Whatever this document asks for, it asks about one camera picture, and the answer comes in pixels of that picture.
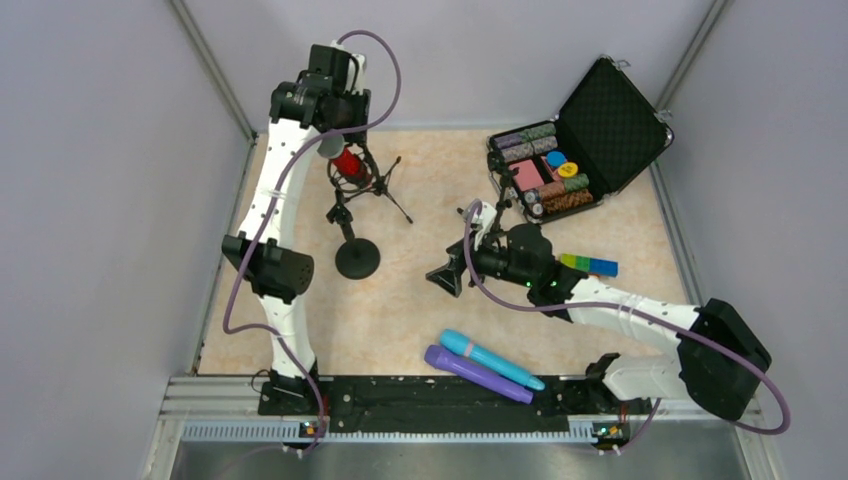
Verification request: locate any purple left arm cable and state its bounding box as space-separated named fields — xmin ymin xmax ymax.
xmin=222 ymin=29 xmax=403 ymax=458

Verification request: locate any orange black chip stack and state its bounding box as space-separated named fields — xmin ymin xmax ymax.
xmin=529 ymin=189 xmax=594 ymax=218

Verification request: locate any black tripod mic stand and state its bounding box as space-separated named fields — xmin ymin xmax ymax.
xmin=458 ymin=150 xmax=514 ymax=235

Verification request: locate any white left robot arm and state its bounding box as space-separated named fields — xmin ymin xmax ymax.
xmin=222 ymin=42 xmax=372 ymax=398

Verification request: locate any lime green toy brick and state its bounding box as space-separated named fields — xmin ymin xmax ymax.
xmin=560 ymin=254 xmax=577 ymax=268

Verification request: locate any green chip stack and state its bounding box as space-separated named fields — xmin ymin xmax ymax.
xmin=562 ymin=173 xmax=590 ymax=193

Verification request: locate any purple toy microphone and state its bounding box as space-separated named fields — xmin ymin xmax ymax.
xmin=424 ymin=345 xmax=534 ymax=404

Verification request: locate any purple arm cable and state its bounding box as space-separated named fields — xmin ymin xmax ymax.
xmin=222 ymin=29 xmax=403 ymax=458
xmin=462 ymin=199 xmax=792 ymax=455

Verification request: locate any black poker chip case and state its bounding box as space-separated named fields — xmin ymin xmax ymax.
xmin=486 ymin=55 xmax=675 ymax=224

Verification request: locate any yellow round dealer chip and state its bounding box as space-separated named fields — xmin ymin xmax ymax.
xmin=556 ymin=162 xmax=580 ymax=179

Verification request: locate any shock mount tripod stand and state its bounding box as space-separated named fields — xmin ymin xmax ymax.
xmin=326 ymin=142 xmax=414 ymax=224

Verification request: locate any blue round dealer chip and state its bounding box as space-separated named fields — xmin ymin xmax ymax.
xmin=545 ymin=150 xmax=567 ymax=169

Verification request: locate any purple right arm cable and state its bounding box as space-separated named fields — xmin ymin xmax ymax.
xmin=462 ymin=199 xmax=792 ymax=455

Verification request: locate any red glitter microphone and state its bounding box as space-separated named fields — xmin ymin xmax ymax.
xmin=318 ymin=136 xmax=371 ymax=188

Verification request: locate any cyan toy microphone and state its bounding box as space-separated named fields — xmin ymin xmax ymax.
xmin=439 ymin=329 xmax=546 ymax=391

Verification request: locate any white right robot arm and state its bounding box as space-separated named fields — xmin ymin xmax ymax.
xmin=426 ymin=225 xmax=776 ymax=421

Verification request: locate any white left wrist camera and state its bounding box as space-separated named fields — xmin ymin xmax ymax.
xmin=350 ymin=53 xmax=367 ymax=94

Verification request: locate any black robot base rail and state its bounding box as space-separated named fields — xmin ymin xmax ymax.
xmin=258 ymin=375 xmax=652 ymax=434

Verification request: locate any red white chip stack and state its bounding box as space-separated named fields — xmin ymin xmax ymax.
xmin=523 ymin=182 xmax=567 ymax=204

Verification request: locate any blue toy brick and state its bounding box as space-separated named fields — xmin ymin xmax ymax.
xmin=589 ymin=258 xmax=619 ymax=278

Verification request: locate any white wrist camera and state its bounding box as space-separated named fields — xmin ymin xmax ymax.
xmin=471 ymin=202 xmax=497 ymax=235
xmin=350 ymin=53 xmax=367 ymax=94

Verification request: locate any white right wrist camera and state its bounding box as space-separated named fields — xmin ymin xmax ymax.
xmin=471 ymin=202 xmax=497 ymax=235

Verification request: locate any purple chip stack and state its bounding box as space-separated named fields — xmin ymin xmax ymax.
xmin=492 ymin=132 xmax=528 ymax=151

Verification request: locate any black round base stand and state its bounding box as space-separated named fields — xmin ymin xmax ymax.
xmin=326 ymin=202 xmax=381 ymax=280

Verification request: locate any red playing card deck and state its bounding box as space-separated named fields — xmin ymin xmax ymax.
xmin=509 ymin=159 xmax=545 ymax=191

